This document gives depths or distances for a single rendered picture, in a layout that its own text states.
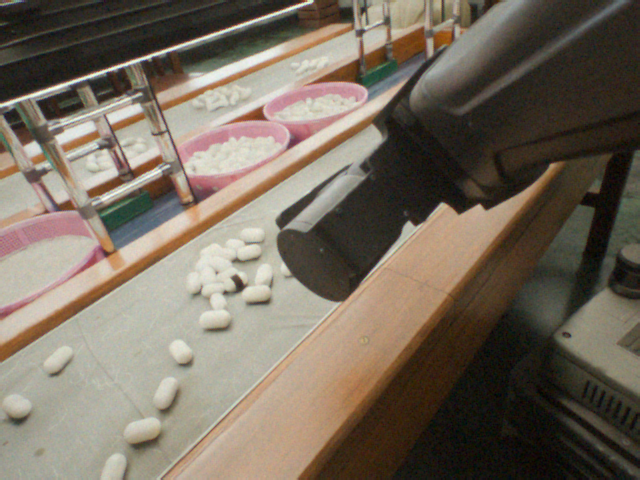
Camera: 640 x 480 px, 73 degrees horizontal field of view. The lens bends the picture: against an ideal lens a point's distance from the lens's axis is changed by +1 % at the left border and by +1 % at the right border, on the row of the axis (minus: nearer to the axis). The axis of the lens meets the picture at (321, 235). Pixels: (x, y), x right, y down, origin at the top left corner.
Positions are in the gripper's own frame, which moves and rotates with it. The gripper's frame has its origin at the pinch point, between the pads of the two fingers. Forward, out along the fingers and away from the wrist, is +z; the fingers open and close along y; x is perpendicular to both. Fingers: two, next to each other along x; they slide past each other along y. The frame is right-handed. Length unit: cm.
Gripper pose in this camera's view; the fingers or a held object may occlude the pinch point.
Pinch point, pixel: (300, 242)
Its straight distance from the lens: 45.1
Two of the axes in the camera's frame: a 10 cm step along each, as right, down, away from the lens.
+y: -6.7, 5.3, -5.2
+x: 5.9, 8.0, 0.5
